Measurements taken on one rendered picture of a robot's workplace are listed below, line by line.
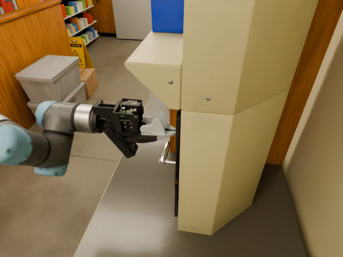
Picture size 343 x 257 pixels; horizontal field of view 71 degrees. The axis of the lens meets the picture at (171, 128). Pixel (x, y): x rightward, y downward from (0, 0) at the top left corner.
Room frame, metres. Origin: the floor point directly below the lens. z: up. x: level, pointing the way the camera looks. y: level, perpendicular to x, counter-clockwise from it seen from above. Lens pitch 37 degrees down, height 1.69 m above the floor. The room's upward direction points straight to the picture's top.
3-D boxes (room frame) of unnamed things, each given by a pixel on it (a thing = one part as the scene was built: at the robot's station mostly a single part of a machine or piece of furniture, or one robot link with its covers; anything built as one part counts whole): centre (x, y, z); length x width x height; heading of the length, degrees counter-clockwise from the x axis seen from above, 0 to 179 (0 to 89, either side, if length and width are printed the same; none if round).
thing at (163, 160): (0.53, 0.00, 1.20); 0.10 x 0.05 x 0.03; 170
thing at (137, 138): (0.47, 0.08, 1.31); 0.09 x 0.05 x 0.02; 81
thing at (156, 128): (0.47, 0.03, 1.33); 0.09 x 0.03 x 0.06; 81
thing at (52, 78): (2.51, 1.33, 0.49); 0.60 x 0.42 x 0.33; 170
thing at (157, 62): (0.60, 0.01, 1.46); 0.32 x 0.12 x 0.10; 170
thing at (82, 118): (0.52, 0.21, 1.33); 0.08 x 0.05 x 0.08; 171
